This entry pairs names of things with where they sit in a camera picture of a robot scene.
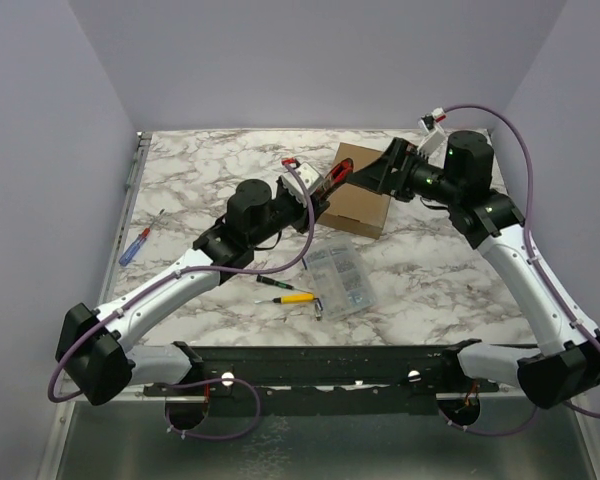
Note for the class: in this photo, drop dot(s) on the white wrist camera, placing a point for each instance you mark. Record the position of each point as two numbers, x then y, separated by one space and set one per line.
434 134
301 180

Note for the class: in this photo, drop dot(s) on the aluminium frame rail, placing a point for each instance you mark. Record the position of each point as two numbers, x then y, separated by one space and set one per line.
215 429

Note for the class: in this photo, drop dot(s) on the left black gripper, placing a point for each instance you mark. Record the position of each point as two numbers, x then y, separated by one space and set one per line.
302 224

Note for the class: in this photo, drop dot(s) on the clear plastic screw organizer box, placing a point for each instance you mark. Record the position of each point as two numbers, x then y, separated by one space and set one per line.
338 278

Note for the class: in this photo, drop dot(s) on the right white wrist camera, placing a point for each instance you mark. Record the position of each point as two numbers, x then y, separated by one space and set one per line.
434 134

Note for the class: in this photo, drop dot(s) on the left side metal rail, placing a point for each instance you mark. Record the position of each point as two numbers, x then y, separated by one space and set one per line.
131 189

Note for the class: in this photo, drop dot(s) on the small metal hex key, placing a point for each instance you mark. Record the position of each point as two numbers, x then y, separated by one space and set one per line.
319 309

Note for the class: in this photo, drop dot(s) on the brown cardboard express box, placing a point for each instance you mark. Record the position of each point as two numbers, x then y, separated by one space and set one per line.
353 209

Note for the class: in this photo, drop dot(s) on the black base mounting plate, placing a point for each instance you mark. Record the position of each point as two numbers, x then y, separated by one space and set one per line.
346 380

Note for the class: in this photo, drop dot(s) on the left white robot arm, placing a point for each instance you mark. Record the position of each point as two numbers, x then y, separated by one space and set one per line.
96 346

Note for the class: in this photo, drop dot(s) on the red blue screwdriver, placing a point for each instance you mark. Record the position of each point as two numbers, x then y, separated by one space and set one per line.
131 251

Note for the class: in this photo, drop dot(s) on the black green precision screwdriver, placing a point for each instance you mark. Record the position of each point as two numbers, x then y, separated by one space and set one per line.
273 282

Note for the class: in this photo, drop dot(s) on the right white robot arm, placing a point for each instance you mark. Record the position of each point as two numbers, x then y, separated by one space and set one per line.
566 361

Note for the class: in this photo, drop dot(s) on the yellow handled screwdriver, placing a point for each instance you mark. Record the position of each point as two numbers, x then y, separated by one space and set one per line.
289 299

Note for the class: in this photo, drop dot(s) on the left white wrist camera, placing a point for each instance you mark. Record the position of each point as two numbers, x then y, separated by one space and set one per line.
301 180

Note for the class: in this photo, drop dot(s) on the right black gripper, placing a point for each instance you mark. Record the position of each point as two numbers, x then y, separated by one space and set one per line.
400 167

